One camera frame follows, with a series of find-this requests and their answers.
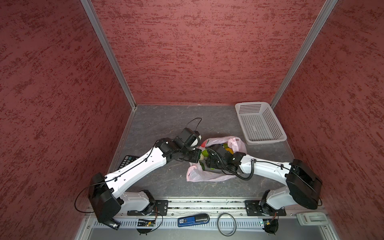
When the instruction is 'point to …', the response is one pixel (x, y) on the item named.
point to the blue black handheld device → (199, 219)
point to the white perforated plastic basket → (259, 123)
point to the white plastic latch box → (313, 218)
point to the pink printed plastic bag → (196, 173)
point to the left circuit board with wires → (145, 225)
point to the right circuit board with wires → (271, 226)
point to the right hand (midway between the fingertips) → (210, 166)
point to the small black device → (109, 220)
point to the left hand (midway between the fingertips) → (198, 160)
